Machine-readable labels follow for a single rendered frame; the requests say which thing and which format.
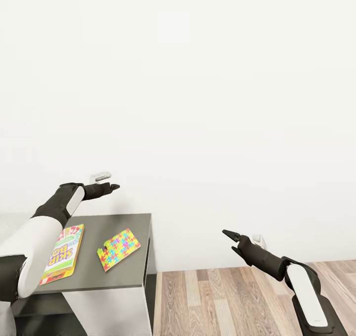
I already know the board game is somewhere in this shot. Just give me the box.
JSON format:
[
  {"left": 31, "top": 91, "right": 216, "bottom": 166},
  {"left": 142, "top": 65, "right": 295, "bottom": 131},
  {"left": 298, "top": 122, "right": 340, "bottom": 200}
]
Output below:
[{"left": 39, "top": 225, "right": 85, "bottom": 285}]

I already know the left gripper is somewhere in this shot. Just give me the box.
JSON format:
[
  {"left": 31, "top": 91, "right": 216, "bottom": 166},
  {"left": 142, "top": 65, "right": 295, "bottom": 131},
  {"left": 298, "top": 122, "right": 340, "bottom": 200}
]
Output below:
[{"left": 89, "top": 182, "right": 120, "bottom": 199}]

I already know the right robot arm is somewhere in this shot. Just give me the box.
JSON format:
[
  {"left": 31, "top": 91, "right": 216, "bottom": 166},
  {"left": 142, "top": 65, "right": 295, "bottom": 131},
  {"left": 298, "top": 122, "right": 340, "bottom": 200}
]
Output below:
[{"left": 222, "top": 230, "right": 348, "bottom": 336}]

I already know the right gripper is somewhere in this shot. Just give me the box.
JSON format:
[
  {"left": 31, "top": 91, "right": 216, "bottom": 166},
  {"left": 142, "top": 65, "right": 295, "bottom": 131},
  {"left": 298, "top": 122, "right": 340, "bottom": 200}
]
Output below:
[{"left": 222, "top": 230, "right": 270, "bottom": 272}]

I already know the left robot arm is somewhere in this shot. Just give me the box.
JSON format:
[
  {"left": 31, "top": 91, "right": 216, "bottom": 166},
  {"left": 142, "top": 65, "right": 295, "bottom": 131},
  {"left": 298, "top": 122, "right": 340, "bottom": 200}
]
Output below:
[{"left": 0, "top": 171, "right": 120, "bottom": 317}]

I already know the jigsaw puzzle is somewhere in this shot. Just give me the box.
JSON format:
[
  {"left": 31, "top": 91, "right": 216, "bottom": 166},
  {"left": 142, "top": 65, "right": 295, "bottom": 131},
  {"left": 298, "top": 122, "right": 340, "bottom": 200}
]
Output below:
[{"left": 97, "top": 229, "right": 141, "bottom": 271}]

